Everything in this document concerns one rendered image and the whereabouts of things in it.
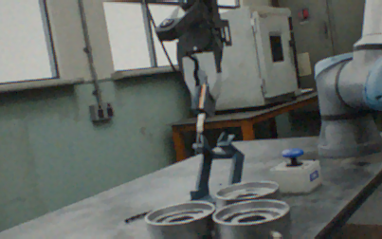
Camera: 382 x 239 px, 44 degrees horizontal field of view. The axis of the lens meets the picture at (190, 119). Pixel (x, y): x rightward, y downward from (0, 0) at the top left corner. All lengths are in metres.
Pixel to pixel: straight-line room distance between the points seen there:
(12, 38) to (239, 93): 1.38
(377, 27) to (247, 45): 1.97
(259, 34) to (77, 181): 1.38
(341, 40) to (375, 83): 3.55
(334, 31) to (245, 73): 1.73
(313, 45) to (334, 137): 3.50
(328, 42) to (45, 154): 2.94
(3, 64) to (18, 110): 0.25
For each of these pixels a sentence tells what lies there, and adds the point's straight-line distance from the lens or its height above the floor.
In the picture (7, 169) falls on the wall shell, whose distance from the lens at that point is 2.36.
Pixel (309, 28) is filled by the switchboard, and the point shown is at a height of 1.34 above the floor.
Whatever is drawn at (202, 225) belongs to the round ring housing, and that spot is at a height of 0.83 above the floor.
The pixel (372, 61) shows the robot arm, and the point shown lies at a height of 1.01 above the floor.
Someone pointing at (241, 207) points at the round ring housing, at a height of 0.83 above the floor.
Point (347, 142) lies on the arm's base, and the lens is 1.14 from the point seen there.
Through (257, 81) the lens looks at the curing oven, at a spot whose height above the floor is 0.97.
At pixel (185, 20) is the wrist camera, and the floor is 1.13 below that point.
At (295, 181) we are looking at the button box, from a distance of 0.87.
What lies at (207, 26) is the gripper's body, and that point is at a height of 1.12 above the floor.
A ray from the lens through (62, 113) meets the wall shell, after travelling 2.56.
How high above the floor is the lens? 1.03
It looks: 5 degrees down
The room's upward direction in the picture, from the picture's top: 9 degrees counter-clockwise
